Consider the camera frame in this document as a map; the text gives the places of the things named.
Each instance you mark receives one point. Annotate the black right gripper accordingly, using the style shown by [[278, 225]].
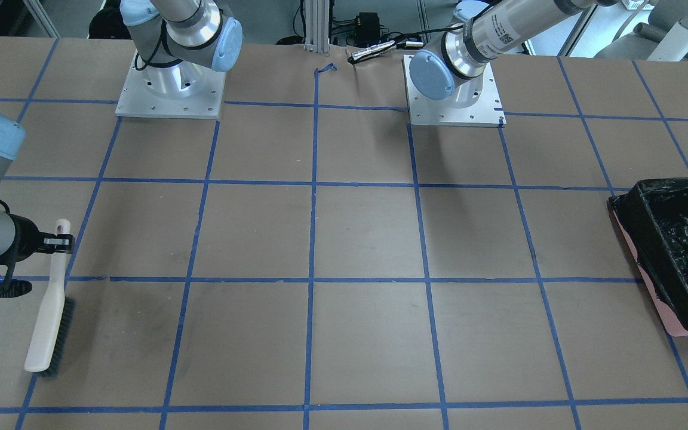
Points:
[[24, 235]]

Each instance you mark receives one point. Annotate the white hand brush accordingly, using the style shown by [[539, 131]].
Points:
[[49, 335]]

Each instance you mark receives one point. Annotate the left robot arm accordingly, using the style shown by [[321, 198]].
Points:
[[461, 54]]

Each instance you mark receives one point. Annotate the black lined trash bin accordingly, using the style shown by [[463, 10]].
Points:
[[654, 215]]

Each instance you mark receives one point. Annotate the black power adapter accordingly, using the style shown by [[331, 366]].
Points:
[[367, 29]]

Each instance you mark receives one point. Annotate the grey chair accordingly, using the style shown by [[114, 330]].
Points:
[[645, 37]]

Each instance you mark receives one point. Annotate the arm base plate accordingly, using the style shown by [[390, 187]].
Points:
[[476, 103], [183, 91]]

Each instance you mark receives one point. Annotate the aluminium frame post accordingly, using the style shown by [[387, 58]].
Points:
[[317, 18]]

